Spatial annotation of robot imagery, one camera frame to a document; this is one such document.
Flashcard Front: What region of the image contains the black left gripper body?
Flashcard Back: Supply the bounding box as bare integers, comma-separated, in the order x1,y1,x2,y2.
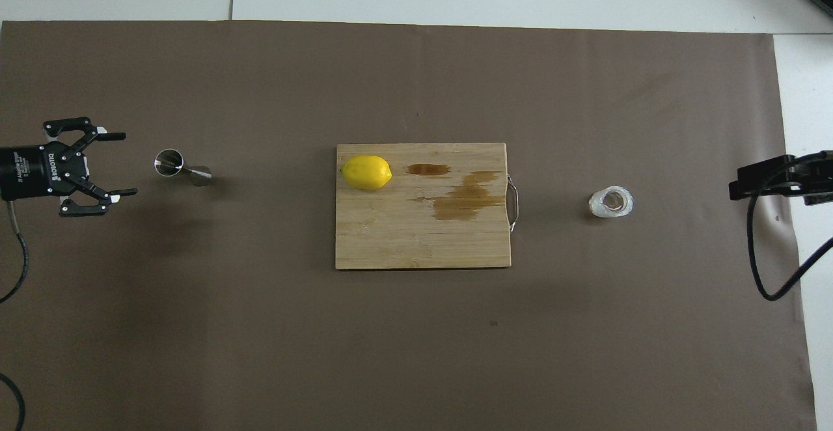
0,141,90,201

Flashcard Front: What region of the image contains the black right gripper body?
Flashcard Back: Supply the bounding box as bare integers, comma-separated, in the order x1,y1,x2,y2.
794,150,833,191

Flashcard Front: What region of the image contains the steel double jigger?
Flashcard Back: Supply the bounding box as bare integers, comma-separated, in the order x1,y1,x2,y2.
154,148,214,188

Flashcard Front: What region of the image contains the clear faceted glass cup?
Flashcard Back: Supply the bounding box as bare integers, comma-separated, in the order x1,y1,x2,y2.
588,186,635,219

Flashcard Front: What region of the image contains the brown paper table mat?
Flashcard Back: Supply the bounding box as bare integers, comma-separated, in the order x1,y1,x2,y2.
0,20,818,431

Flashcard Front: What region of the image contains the yellow lemon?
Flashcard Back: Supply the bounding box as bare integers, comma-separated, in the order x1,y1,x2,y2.
340,154,393,191

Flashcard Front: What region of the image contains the wooden cutting board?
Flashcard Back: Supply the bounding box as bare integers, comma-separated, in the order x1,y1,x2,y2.
335,143,520,271

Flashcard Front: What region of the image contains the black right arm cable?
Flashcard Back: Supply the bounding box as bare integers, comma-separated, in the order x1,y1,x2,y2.
746,150,833,302

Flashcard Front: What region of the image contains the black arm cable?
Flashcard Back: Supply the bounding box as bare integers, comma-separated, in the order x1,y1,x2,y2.
0,199,31,431
746,150,833,302

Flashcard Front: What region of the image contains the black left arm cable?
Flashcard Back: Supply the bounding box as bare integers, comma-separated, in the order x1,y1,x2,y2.
0,199,31,431

